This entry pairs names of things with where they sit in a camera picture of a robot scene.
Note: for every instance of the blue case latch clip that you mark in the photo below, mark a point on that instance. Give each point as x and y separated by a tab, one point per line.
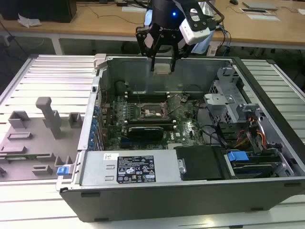
62	171

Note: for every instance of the grey case latch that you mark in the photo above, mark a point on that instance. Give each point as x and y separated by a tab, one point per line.
100	60

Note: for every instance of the hard disk in blue carrier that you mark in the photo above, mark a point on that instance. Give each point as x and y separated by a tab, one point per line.
238	158

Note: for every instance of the black computer mouse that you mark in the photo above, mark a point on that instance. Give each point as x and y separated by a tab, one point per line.
233	2

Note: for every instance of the white power strip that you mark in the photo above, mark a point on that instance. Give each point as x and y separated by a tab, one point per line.
133	9

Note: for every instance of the black graphics card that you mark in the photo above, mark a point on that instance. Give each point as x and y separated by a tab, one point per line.
145	134

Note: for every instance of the green motherboard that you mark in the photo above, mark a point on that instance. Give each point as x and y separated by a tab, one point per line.
181	128

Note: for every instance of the grey metal bracket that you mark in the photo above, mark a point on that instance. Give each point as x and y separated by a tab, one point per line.
249	111

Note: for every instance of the black drive bay cover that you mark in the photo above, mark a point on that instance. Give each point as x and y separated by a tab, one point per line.
202	162

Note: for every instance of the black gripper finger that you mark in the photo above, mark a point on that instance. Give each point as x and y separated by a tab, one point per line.
182	51
145	40

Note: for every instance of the grey parts rack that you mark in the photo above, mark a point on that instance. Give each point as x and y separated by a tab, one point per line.
35	138

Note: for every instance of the black open PC case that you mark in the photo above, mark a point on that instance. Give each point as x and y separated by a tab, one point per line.
166	202

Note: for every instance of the silver metal drive cage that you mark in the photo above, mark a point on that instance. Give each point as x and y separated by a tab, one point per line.
221	95

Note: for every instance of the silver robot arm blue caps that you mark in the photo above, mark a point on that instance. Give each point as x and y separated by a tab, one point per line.
202	46

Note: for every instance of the white power adapter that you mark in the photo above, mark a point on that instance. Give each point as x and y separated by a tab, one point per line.
212	50

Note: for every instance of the silver power supply unit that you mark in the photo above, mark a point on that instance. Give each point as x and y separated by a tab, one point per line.
100	167

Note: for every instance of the CPU socket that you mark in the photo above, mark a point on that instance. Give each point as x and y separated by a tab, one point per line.
151	112

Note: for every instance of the RAM slot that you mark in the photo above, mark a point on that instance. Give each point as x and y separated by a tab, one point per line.
146	95

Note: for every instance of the wooden desk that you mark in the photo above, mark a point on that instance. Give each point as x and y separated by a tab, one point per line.
95	23

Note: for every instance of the crumpled white paper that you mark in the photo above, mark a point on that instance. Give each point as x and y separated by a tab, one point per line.
29	21

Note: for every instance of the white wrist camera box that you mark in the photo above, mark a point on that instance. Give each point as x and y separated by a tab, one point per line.
194	32

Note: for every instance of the green RAM stick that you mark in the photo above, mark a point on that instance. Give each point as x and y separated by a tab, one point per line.
23	157

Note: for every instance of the blue expansion slot clip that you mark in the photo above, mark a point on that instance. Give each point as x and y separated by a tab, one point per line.
94	122
96	110
91	136
90	143
93	129

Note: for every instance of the black computer tower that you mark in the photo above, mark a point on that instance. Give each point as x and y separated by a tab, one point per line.
47	10

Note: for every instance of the grey flat laptop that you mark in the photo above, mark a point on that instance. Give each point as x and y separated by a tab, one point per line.
259	5

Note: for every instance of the black RAM stick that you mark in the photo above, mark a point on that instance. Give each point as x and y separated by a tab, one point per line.
150	126

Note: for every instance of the silver CPU plate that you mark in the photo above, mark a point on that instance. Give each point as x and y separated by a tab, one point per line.
162	69

